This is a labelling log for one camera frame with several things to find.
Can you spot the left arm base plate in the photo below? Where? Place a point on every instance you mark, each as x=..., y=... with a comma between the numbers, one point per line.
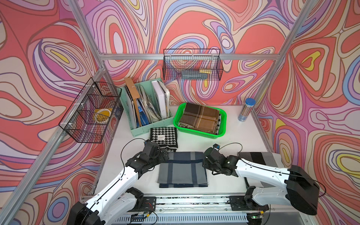
x=146, y=203

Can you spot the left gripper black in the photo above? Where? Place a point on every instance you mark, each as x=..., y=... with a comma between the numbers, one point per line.
x=161, y=158

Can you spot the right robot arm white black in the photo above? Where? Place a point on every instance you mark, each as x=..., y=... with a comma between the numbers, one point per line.
x=287, y=186

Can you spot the grey navy striped scarf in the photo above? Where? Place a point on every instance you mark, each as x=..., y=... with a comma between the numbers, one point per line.
x=183, y=170

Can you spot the aluminium rail front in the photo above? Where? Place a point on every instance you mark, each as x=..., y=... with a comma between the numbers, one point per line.
x=210, y=210

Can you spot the white binder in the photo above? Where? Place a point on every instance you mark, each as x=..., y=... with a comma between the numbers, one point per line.
x=163, y=98

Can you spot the black wire basket back wall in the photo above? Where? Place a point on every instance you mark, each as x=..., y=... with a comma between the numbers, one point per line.
x=192, y=64

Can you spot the yellow tape roll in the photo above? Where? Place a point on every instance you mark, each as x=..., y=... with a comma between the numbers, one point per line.
x=102, y=116

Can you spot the clear tube with blue cap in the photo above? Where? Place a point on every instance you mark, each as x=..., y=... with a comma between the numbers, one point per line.
x=246, y=110

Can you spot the houndstooth black white scarf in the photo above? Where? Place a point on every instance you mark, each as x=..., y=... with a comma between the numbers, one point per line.
x=165, y=137

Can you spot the black wire basket wall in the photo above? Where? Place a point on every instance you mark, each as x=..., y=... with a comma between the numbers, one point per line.
x=78, y=121
x=192, y=64

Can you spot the smiley checkered white black scarf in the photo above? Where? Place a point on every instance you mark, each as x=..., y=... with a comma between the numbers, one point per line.
x=217, y=128

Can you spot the mint green file organizer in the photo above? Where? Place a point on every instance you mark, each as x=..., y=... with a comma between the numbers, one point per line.
x=147, y=106

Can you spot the brown plaid scarf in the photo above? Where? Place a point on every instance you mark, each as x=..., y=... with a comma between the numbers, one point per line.
x=200, y=118

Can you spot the brown cardboard folder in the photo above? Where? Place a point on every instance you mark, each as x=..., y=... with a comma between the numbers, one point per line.
x=135, y=96

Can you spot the black wire basket left wall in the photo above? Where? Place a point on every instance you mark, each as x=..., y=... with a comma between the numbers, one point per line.
x=78, y=121

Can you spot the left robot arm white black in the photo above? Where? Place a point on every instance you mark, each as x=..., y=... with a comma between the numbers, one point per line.
x=119, y=196

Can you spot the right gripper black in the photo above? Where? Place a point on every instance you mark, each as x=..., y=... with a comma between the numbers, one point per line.
x=205, y=165

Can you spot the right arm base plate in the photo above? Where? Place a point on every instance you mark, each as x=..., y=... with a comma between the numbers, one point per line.
x=241, y=203

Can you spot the green plastic basket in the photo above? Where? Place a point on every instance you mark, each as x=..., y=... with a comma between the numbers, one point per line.
x=222, y=130

